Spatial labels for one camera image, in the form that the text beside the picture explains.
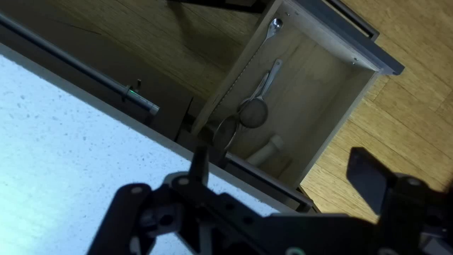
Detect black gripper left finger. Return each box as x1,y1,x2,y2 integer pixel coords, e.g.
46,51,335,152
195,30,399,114
188,146,209,184

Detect metal strainer spoon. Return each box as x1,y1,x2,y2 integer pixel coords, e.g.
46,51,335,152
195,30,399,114
236,60,283,129

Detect small metal spoon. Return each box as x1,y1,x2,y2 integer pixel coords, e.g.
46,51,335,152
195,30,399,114
264,17,283,41

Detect grey metal handle bar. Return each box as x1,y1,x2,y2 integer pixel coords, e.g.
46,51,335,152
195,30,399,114
0,13,159,116

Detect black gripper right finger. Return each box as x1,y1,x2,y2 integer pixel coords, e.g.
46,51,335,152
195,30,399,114
346,148,399,216

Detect white cylindrical utensil handle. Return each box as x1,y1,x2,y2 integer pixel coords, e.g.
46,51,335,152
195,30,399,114
246,135,284,166

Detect open wooden drawer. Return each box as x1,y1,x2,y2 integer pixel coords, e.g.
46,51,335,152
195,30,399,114
176,0,403,210

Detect round metal ring utensil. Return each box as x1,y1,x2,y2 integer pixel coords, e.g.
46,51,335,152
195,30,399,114
212,115,239,150

